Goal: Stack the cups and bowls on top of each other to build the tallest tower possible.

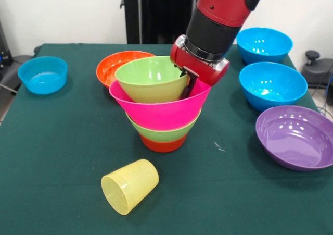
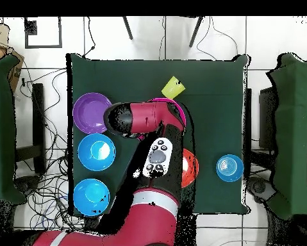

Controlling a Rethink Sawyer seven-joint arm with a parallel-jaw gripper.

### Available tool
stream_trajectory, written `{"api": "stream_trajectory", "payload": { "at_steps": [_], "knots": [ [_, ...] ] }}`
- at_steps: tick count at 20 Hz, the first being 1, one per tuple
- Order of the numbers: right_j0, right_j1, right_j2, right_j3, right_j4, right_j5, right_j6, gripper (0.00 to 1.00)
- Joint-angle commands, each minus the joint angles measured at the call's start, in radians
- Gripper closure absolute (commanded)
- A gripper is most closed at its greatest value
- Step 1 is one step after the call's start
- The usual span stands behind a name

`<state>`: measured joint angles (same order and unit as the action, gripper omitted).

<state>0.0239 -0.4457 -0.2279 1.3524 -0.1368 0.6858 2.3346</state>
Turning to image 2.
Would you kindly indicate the small blue bowl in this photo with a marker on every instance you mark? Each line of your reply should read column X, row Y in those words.
column 229, row 167

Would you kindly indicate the long black bar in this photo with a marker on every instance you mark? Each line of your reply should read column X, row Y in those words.
column 39, row 115

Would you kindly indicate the large orange-red bowl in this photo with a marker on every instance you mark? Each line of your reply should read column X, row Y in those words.
column 190, row 169

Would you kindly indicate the black box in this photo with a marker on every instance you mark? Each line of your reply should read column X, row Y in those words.
column 267, row 118

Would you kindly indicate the green covered side table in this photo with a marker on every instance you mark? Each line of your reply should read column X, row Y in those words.
column 294, row 128
column 2, row 128

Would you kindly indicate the large blue bowl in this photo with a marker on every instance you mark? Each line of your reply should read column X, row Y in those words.
column 96, row 152
column 91, row 197

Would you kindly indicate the dark green tablecloth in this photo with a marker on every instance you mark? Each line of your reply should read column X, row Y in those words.
column 214, row 102

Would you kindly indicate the large pink bowl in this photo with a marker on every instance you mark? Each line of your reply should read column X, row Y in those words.
column 180, row 109

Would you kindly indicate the black stand with knob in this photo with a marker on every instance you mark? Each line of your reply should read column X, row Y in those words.
column 27, row 184

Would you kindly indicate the purple bowl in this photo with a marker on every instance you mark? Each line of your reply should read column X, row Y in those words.
column 89, row 113

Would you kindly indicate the black tripod leg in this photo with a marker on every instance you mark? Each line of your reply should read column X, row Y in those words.
column 196, row 32
column 127, row 28

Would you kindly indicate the yellow plastic cup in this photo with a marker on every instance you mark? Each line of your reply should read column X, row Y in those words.
column 173, row 87

